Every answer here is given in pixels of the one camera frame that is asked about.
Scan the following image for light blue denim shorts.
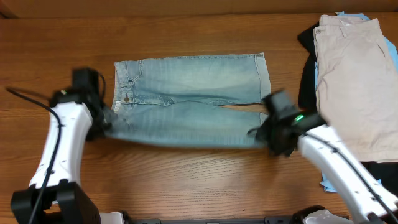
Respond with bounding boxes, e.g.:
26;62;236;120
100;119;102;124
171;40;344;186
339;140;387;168
105;53;271;147

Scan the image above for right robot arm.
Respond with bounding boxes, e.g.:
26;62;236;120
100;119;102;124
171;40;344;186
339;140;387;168
254;90;397;223

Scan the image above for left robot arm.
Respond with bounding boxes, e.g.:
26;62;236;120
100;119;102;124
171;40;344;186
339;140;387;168
11;67;125;224

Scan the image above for beige shorts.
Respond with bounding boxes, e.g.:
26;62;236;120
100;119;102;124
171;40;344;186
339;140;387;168
312;14;398;164

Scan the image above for black garment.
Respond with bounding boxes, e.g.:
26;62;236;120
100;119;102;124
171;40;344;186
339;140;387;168
297;23;397;196

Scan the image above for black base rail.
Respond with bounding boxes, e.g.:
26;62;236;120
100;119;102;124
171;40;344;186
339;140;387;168
99;211;355;224

